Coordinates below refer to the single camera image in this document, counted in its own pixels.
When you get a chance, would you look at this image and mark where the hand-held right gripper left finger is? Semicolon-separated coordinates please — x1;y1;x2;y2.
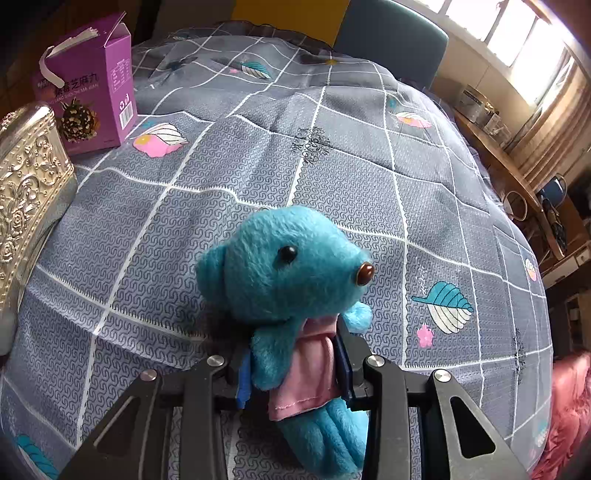
69;351;254;480

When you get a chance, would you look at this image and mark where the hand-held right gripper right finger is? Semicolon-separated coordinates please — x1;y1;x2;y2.
335;318;529;480

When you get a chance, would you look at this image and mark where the blue plush bear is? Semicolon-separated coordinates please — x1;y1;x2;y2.
195;205;374;478

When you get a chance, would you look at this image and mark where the pink quilted blanket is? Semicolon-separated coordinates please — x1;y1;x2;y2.
531;351;579;480

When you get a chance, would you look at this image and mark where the wooden desk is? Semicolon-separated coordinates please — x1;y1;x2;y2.
452;106;548;210

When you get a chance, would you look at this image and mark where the blue folding chair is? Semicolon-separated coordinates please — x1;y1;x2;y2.
538;173;583;260

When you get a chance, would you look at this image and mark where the ornate gold tissue box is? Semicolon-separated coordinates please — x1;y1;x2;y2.
0;102;78;356

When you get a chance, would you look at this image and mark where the large metal tin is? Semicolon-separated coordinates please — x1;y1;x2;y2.
455;83;492;123

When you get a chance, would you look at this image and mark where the pink patterned curtain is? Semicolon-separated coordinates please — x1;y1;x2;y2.
508;46;591;190

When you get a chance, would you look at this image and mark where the grey yellow blue headboard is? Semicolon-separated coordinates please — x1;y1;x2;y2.
231;0;450;89

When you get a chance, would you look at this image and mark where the window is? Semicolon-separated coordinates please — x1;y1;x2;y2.
434;0;575;95

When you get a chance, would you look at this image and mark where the white bag handle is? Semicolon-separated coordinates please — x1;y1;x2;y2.
503;189;530;221

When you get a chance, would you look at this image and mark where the purple carton with ribbon handle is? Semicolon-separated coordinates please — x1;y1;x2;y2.
31;13;137;158

